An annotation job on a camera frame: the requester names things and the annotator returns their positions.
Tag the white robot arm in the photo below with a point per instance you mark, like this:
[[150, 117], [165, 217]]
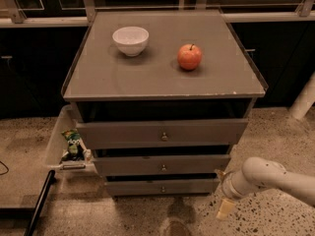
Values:
[[257, 175]]

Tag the clear plastic bin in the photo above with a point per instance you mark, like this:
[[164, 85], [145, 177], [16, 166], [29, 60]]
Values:
[[57, 147]]

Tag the white metal railing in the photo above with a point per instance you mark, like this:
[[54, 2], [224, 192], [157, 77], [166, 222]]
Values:
[[54, 13]]

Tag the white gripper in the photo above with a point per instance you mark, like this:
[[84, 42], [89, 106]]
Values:
[[228, 188]]

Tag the grey drawer cabinet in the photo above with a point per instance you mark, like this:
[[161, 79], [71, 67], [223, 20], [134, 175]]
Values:
[[106, 85]]

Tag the grey middle drawer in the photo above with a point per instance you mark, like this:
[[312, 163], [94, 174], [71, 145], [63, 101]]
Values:
[[160, 165]]

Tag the grey bottom drawer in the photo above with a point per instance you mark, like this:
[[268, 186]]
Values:
[[161, 187]]

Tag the grey top drawer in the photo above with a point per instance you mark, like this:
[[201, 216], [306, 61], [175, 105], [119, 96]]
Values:
[[157, 134]]

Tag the black pole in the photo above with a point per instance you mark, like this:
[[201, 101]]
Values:
[[49, 181]]

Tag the white ceramic bowl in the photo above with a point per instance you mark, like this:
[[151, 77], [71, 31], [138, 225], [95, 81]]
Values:
[[131, 40]]

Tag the green snack bag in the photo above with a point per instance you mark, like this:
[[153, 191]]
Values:
[[74, 151]]

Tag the grey drawer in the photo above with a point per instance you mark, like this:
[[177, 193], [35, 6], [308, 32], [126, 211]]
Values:
[[161, 187], [157, 134], [160, 165]]

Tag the white cylindrical post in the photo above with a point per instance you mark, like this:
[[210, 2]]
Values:
[[304, 101]]

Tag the red apple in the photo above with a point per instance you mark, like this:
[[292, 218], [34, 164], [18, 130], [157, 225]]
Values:
[[189, 57]]

